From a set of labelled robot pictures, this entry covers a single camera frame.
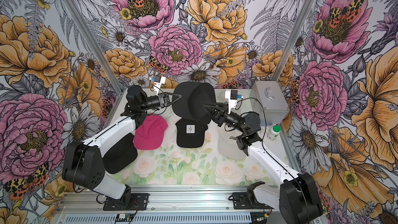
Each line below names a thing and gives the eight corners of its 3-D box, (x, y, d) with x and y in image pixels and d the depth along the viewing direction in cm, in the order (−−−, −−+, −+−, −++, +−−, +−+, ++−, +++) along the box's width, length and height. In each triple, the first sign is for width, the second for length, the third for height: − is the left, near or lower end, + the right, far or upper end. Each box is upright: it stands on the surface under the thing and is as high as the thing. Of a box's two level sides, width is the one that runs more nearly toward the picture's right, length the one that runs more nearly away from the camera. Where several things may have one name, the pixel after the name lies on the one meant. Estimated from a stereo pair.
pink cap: (135, 150, 93) (131, 144, 87) (144, 120, 106) (140, 114, 100) (163, 150, 93) (160, 144, 87) (168, 121, 106) (166, 114, 100)
